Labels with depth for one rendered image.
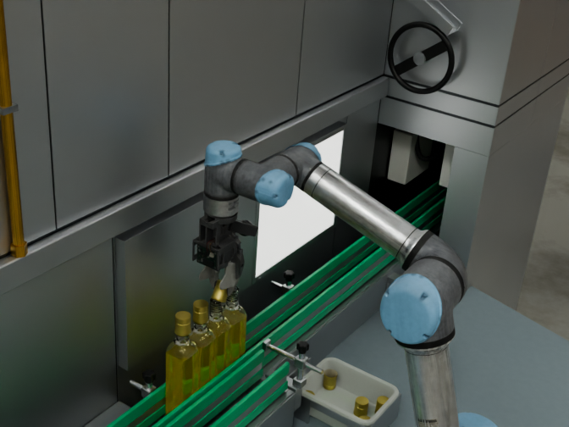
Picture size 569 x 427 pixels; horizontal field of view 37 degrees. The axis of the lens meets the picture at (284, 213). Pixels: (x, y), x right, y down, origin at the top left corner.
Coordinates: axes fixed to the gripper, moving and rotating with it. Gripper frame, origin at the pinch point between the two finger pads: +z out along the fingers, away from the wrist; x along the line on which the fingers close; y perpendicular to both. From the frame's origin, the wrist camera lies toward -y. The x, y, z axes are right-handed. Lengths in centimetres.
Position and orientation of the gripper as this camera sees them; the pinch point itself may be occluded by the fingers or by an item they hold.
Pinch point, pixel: (223, 285)
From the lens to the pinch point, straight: 193.1
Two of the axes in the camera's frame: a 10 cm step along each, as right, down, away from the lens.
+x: 8.3, 3.1, -4.7
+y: -5.6, 3.6, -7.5
